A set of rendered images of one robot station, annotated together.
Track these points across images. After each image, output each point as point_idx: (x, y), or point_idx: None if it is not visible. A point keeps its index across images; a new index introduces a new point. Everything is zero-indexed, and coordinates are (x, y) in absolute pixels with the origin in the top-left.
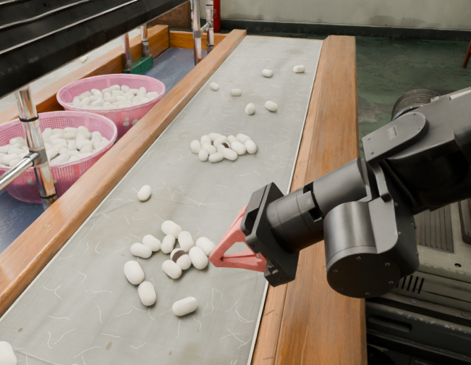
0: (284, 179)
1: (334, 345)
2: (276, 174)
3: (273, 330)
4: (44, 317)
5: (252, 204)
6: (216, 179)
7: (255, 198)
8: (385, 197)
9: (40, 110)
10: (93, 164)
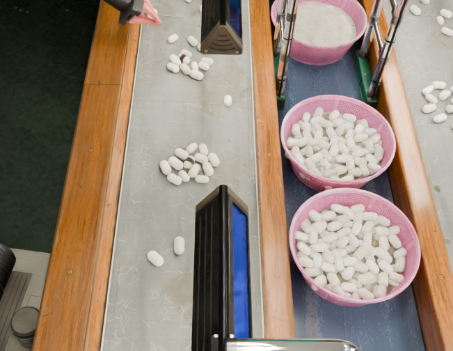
0: (132, 137)
1: (107, 24)
2: (139, 141)
3: (131, 29)
4: None
5: (140, 1)
6: (184, 129)
7: (140, 4)
8: None
9: (406, 202)
10: (276, 111)
